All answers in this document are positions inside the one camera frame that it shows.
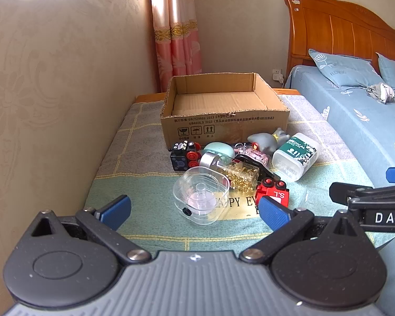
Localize mint green egg-shaped case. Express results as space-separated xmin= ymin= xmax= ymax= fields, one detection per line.
xmin=202 ymin=142 xmax=235 ymax=160

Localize checked green grey blanket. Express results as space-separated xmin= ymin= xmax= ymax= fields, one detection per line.
xmin=84 ymin=94 xmax=395 ymax=260

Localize clear square plastic container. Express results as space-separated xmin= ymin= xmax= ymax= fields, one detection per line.
xmin=173 ymin=166 xmax=231 ymax=226

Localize pink clear keychain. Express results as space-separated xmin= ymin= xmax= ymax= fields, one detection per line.
xmin=234 ymin=142 xmax=270 ymax=168

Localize wooden bed headboard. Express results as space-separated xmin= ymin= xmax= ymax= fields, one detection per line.
xmin=284 ymin=0 xmax=395 ymax=89

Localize grey folded cloth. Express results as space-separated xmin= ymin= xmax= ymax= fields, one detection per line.
xmin=365 ymin=83 xmax=395 ymax=104

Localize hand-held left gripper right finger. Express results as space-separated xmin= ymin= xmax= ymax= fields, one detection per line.
xmin=239 ymin=196 xmax=366 ymax=265

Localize grey dog figurine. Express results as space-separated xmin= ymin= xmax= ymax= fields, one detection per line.
xmin=247 ymin=128 xmax=292 ymax=156

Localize white green-label plastic box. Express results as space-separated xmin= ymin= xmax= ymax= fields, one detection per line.
xmin=271 ymin=132 xmax=318 ymax=181

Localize red toy truck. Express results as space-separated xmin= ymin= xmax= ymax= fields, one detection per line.
xmin=255 ymin=178 xmax=290 ymax=209

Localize clear jar of gold pins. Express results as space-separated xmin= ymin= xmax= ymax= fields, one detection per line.
xmin=199 ymin=151 xmax=260 ymax=192

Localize brown cardboard box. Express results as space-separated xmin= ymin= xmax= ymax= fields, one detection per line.
xmin=160 ymin=72 xmax=291 ymax=150

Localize blue floral bedsheet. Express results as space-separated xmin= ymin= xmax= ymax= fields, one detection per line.
xmin=285 ymin=65 xmax=395 ymax=303

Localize blue floral pillow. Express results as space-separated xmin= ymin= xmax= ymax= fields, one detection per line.
xmin=308 ymin=49 xmax=384 ymax=89
xmin=376 ymin=53 xmax=395 ymax=89

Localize pink patterned curtain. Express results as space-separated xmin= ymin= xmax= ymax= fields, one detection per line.
xmin=148 ymin=0 xmax=203 ymax=93

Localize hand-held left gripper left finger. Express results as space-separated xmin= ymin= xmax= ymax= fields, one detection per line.
xmin=26 ymin=195 xmax=152 ymax=265

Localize black toy train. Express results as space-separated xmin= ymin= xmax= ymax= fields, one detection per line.
xmin=170 ymin=141 xmax=203 ymax=172

